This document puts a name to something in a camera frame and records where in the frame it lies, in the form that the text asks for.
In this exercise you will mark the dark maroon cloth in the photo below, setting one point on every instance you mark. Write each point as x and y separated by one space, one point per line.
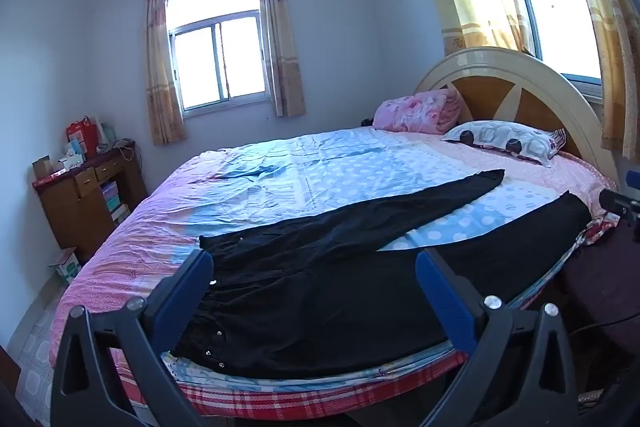
600 272

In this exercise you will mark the sliding window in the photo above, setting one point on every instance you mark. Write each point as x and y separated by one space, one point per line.
220 57

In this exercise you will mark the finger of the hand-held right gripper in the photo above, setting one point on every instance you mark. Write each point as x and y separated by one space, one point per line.
633 179
620 206

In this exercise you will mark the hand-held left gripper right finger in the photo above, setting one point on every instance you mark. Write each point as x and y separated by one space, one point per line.
445 302

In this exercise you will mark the black pants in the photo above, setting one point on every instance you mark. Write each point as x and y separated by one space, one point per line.
325 277

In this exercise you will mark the beige patterned curtain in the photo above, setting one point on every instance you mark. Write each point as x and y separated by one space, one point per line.
282 47
162 72

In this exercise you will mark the polka dot bed sheet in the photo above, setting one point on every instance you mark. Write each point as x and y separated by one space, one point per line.
350 167

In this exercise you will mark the patterned pillow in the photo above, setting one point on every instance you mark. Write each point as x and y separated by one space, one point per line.
500 134

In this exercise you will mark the cream and wood headboard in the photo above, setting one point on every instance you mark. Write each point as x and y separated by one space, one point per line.
540 77

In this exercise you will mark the wooden cabinet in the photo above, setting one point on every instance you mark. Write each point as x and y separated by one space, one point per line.
70 212

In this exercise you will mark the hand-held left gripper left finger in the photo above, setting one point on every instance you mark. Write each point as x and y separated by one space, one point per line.
184 294

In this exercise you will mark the cardboard box with green print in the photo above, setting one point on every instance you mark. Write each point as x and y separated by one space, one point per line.
65 266

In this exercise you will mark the stack of books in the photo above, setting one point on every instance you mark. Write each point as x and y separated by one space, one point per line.
112 202

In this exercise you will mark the red gift bag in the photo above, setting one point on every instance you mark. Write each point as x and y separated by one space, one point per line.
82 137

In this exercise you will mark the red plaid mattress cover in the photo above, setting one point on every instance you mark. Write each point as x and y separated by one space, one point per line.
300 394

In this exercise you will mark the small brown cardboard box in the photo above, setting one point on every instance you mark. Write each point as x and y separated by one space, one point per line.
42 167

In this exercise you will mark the pink floral blanket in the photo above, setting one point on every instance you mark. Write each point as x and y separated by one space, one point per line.
415 109

